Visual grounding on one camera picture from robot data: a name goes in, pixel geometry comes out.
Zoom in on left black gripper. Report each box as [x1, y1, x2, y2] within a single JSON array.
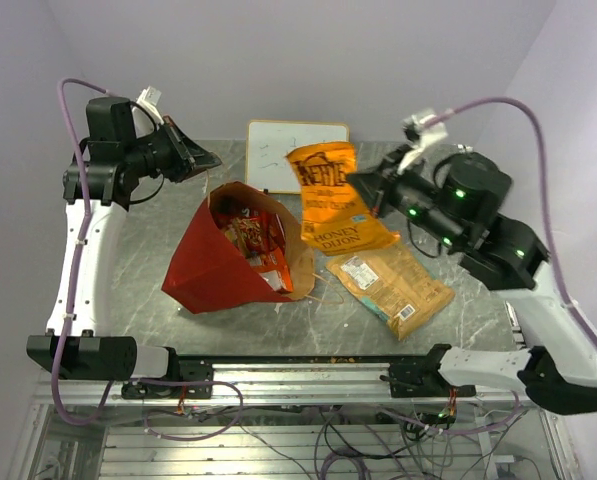
[[125, 115, 223, 183]]

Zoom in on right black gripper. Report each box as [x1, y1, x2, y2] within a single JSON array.
[[346, 143, 466, 250]]

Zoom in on orange kettle chips bag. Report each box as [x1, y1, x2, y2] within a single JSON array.
[[287, 142, 400, 256]]

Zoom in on tan snack bag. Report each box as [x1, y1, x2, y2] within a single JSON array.
[[326, 243, 455, 341]]

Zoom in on red paper bag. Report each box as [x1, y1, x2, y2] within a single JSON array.
[[162, 181, 323, 314]]

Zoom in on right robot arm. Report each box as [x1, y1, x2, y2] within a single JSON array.
[[347, 145, 597, 415]]

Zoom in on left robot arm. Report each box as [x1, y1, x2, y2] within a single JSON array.
[[27, 87, 221, 397]]

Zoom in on small whiteboard with stand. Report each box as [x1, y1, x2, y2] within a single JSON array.
[[245, 120, 350, 194]]

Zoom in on red snack pack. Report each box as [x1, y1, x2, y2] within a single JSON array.
[[213, 210, 278, 258]]

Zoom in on orange snack pack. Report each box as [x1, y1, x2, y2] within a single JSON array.
[[248, 249, 293, 294]]

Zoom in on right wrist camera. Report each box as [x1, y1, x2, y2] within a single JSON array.
[[397, 108, 455, 175]]

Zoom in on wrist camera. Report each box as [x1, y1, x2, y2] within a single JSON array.
[[397, 108, 455, 175], [131, 86, 164, 138]]

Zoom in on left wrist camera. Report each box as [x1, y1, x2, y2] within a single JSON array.
[[131, 86, 164, 138]]

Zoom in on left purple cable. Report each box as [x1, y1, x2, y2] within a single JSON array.
[[50, 78, 119, 427]]

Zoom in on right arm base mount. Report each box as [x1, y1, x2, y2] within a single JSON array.
[[379, 363, 476, 399]]

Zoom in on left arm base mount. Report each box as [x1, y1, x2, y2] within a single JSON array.
[[180, 360, 214, 400]]

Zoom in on aluminium rail frame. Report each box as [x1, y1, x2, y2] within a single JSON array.
[[9, 360, 582, 479]]

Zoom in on loose wires under table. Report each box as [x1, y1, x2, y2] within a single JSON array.
[[142, 387, 519, 480]]

